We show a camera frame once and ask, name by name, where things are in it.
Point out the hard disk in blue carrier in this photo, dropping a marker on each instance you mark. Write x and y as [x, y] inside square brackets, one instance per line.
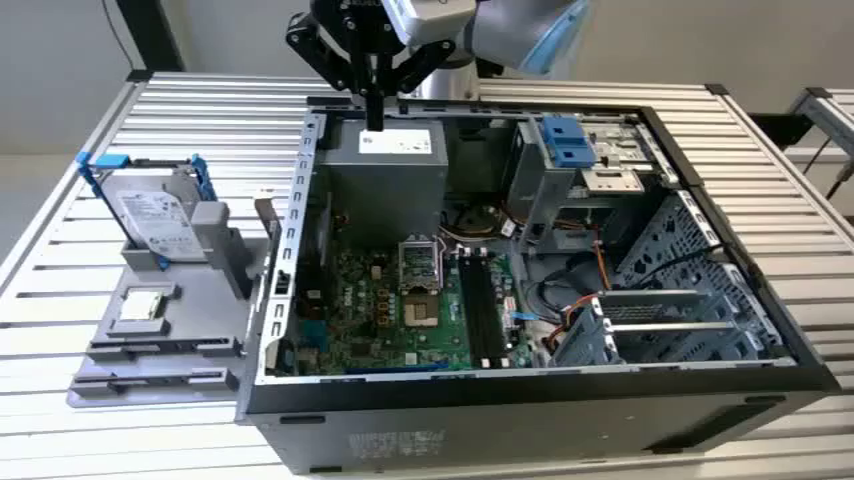
[154, 215]

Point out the RAM slot with white clips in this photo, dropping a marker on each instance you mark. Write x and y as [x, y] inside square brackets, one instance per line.
[475, 310]
[493, 310]

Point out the black frame post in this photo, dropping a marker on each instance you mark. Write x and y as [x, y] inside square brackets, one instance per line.
[154, 40]

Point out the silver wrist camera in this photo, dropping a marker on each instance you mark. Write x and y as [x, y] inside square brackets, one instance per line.
[434, 20]

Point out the CPU socket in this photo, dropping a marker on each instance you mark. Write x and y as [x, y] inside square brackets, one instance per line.
[420, 311]

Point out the green motherboard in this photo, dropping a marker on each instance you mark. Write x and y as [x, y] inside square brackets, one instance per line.
[360, 310]

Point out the blue expansion slot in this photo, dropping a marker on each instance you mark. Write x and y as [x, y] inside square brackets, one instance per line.
[400, 370]

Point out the black PC case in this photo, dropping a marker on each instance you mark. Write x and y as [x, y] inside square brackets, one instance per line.
[467, 430]

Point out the metal slat side table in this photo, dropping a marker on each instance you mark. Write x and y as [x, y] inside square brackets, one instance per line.
[821, 102]

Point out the black case fan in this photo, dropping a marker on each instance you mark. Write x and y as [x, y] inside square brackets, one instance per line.
[326, 235]

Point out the perforated grey drive cage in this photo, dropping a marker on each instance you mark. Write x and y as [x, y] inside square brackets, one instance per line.
[667, 296]

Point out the grey metal drive bay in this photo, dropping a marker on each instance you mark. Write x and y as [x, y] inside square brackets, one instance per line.
[534, 200]

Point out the round case speaker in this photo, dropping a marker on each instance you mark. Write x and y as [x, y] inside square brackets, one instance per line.
[477, 220]

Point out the grey power supply unit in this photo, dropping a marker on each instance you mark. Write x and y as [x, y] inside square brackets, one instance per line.
[387, 200]

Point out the grey parts rack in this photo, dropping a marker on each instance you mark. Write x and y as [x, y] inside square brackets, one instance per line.
[207, 280]

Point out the blue plastic drive latch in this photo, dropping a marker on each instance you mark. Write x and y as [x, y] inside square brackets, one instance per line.
[573, 157]
[563, 131]

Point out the socket locking lever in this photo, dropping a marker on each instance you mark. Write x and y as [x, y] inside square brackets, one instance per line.
[443, 250]

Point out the silver CPU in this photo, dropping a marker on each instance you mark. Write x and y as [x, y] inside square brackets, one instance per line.
[142, 305]

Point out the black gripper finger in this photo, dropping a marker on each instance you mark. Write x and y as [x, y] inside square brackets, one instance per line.
[420, 65]
[327, 60]

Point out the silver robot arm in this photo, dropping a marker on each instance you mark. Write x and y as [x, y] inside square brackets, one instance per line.
[494, 30]

